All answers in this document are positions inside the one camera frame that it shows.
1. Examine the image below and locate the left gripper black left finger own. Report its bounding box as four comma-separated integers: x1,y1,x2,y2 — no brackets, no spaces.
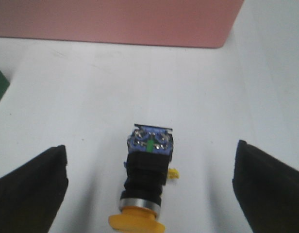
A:
0,145,68,233

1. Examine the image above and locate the left gripper black right finger own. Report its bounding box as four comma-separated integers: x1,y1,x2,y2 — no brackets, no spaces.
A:
232,140,299,233

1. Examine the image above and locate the yellow push button switch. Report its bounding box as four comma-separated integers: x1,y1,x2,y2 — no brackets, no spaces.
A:
108,124,179,233

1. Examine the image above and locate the pink plastic bin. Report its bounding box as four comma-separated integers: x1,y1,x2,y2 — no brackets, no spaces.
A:
0,0,243,48

